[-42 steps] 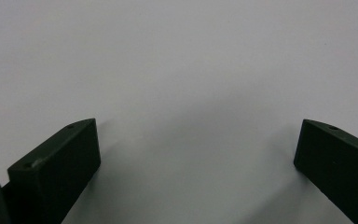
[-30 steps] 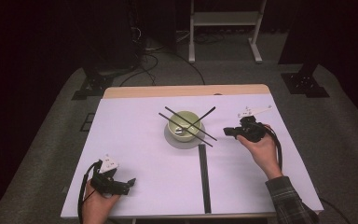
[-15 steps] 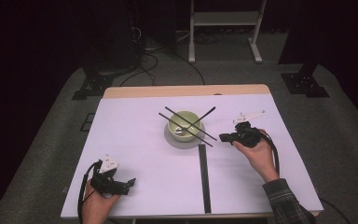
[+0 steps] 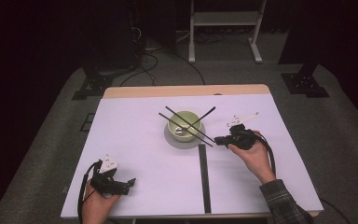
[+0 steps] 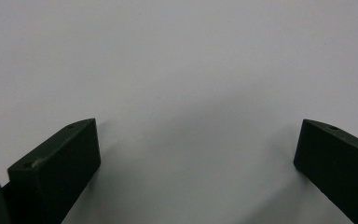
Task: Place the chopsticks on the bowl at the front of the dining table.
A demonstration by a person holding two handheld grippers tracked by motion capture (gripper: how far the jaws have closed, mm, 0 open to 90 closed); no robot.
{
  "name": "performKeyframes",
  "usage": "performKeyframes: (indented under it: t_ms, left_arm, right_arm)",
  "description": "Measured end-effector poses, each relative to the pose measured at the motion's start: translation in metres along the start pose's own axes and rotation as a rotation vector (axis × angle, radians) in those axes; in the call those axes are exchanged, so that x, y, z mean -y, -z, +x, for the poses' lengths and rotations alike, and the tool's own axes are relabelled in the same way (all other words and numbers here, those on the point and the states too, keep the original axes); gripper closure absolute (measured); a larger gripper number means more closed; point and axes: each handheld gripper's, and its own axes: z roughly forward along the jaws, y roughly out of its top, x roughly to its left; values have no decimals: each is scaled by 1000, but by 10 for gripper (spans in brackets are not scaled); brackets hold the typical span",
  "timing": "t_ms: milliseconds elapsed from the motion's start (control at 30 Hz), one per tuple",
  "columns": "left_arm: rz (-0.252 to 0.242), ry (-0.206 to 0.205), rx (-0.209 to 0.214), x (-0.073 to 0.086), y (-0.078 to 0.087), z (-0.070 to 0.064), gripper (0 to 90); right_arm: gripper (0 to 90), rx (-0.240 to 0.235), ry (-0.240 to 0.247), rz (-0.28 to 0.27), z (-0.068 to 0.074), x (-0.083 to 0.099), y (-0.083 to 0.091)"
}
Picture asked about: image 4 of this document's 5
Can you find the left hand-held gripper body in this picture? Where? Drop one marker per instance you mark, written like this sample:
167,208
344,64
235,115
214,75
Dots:
105,182

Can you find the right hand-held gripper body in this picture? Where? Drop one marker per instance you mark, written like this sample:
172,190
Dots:
242,140

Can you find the pale green bowl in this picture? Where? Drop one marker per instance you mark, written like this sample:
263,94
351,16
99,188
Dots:
175,119

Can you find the person's right hand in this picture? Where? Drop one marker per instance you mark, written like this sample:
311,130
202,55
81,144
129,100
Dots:
254,158

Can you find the person's left hand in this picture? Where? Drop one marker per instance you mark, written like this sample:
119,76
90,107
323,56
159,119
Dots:
94,207

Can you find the white table mat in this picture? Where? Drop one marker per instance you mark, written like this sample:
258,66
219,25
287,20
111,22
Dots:
143,155

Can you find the grey round coaster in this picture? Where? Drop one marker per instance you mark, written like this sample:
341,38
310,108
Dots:
171,141

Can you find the dark floor hatch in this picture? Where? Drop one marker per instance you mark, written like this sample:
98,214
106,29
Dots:
87,122

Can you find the black stand base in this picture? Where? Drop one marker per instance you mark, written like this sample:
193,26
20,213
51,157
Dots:
90,88
304,85

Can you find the dark equipment cabinet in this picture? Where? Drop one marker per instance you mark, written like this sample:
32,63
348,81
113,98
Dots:
115,34

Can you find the white metal stand frame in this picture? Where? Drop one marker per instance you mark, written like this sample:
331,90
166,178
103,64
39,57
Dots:
223,18

